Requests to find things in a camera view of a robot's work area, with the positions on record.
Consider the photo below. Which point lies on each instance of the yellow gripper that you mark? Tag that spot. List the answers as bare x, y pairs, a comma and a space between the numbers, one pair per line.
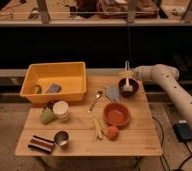
126, 74

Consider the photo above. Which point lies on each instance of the blue grey towel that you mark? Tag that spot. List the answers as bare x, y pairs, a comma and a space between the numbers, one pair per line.
112, 93

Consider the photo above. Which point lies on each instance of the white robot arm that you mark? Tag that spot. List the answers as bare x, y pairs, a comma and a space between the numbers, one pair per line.
166, 77

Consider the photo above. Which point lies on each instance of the yellow plastic tray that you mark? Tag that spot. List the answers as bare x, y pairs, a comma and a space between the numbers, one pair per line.
71, 76

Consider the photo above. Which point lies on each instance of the green yellow item in tray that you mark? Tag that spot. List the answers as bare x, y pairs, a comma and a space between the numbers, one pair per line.
37, 89

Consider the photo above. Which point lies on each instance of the dark brown bowl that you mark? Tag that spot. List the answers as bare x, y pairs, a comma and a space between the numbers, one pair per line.
133, 82

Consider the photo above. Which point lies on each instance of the white dish brush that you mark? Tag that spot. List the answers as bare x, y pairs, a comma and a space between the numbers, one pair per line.
127, 87

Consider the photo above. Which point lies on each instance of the metal spoon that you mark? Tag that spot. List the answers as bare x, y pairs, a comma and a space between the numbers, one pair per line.
98, 96

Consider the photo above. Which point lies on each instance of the orange red bowl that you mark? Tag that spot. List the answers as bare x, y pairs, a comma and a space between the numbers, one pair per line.
116, 114

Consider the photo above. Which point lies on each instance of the wooden folding table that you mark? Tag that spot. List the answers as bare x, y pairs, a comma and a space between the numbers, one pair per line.
138, 138

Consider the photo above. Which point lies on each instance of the orange fruit toy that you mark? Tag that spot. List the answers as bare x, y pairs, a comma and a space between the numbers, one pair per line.
112, 132

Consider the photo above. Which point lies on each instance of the blue sponge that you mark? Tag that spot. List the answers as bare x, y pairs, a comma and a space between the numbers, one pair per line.
54, 88

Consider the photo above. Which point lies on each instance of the white paper cup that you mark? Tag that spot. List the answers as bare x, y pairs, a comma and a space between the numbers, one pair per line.
60, 109

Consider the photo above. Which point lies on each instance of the black power box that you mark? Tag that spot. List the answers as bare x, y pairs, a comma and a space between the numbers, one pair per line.
183, 132

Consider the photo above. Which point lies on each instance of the green cup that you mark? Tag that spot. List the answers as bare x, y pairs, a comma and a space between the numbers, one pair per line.
46, 116

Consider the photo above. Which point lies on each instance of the steel cup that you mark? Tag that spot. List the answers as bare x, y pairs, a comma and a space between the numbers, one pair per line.
61, 138

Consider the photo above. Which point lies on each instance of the background workbench shelf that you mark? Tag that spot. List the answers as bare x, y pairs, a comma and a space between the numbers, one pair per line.
96, 12

